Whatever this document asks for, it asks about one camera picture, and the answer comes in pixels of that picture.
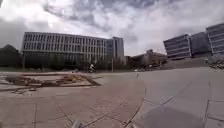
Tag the person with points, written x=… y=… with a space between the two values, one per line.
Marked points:
x=91 y=68
x=136 y=72

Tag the low brown building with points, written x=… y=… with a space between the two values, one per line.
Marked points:
x=151 y=58

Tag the large white multi-storey building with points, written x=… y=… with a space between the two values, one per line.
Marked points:
x=66 y=45

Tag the grey paved plaza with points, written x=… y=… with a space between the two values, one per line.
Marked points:
x=166 y=87

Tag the brown patterned ground bed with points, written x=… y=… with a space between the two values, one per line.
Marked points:
x=50 y=81

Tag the grey glass-fronted buildings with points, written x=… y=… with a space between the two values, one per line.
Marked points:
x=178 y=46

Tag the row of dark trees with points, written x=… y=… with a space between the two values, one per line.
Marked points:
x=43 y=62

